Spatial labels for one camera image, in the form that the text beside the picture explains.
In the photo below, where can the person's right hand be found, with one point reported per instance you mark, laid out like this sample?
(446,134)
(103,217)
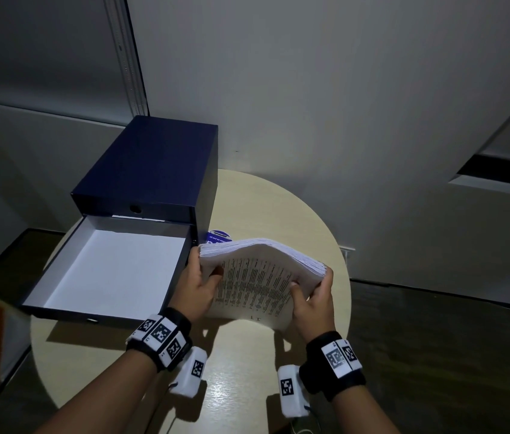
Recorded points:
(316,314)

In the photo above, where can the person's left hand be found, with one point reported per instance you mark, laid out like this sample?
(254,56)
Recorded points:
(194,291)

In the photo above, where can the person's right thumb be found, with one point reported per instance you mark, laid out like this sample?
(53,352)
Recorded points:
(298,295)

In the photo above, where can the person's left thumb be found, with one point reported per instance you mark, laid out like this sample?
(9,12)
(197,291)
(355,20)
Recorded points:
(214,277)

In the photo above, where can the thick stack of printed paper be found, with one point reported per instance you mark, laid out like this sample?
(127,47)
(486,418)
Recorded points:
(259,280)

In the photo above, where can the person's right forearm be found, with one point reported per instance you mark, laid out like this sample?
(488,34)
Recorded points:
(363,413)

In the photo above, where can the person's left forearm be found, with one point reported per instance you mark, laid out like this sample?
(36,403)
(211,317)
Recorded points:
(101,397)

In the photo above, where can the black right wristband with markers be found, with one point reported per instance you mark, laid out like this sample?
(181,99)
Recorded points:
(334,363)

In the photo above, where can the black wristband with markers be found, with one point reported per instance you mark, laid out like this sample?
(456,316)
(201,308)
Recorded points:
(161,335)
(334,363)

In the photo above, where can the black left wristband with markers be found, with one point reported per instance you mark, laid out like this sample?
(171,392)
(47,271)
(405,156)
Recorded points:
(161,335)

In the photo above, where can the navy drawer with white inside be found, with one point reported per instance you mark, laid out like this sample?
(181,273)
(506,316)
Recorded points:
(114,271)

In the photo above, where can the navy blue drawer box case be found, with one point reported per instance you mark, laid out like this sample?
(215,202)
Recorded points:
(151,167)

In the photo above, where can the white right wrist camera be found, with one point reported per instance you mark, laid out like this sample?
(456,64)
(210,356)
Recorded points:
(292,393)

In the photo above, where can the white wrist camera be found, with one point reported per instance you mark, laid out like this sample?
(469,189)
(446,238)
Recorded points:
(190,372)
(292,393)

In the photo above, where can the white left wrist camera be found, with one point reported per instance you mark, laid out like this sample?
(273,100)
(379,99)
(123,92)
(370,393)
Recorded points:
(190,372)

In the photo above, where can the metal wall rail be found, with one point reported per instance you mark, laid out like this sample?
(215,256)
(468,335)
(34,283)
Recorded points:
(124,54)

